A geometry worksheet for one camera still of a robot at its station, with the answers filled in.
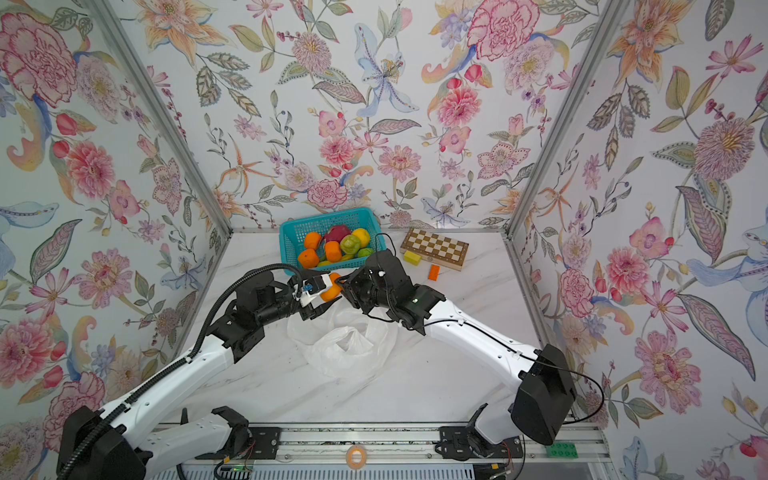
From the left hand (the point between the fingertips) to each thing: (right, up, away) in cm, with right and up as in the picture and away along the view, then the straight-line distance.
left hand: (334, 284), depth 73 cm
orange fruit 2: (-15, +7, +33) cm, 37 cm away
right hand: (-1, +1, -1) cm, 2 cm away
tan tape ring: (+4, -42, 0) cm, 42 cm away
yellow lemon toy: (+4, +15, +39) cm, 42 cm away
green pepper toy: (0, +11, +31) cm, 33 cm away
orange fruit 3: (-5, +9, +30) cm, 32 cm away
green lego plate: (+55, -40, -1) cm, 68 cm away
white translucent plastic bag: (+1, -16, +9) cm, 19 cm away
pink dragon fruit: (-5, +16, +37) cm, 41 cm away
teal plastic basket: (-22, +14, +37) cm, 46 cm away
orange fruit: (-14, +13, +37) cm, 42 cm away
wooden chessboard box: (+32, +10, +40) cm, 52 cm away
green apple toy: (+5, +9, +33) cm, 35 cm away
